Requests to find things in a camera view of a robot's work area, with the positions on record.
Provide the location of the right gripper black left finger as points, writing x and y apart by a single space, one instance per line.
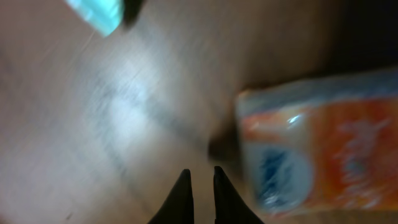
178 207

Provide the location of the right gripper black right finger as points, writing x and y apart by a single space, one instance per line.
230 208

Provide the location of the small orange snack packet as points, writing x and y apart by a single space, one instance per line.
321 144

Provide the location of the teal wet wipes pack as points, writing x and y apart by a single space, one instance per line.
103 15

